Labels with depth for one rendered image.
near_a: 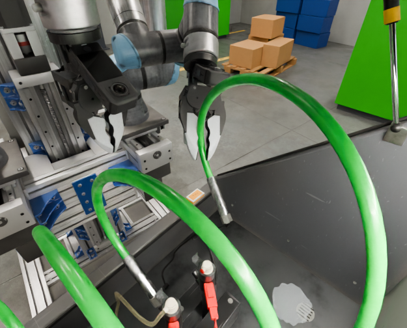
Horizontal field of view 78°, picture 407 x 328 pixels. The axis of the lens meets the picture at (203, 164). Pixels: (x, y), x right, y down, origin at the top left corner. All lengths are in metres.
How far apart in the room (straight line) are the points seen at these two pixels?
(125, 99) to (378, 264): 0.33
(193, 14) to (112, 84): 0.27
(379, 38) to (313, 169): 2.96
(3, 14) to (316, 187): 0.91
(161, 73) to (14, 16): 0.43
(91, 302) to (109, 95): 0.26
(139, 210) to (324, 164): 1.39
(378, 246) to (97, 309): 0.21
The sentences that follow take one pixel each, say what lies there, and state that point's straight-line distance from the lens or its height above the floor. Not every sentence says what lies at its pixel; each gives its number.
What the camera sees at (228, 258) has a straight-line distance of 0.18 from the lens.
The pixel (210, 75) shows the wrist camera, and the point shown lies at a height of 1.37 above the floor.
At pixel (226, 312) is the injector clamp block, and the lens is 0.58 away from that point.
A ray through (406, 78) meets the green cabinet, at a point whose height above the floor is 0.56.
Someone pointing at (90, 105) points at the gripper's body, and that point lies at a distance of 0.44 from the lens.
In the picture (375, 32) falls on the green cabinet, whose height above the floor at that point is 0.93.
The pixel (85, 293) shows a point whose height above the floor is 1.35.
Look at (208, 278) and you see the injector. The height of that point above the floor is 1.12.
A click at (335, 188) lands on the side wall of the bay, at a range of 0.61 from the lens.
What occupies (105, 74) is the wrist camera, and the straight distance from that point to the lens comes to 0.40.
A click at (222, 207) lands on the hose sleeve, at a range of 0.49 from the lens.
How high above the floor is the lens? 1.52
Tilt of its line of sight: 39 degrees down
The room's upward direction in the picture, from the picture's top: straight up
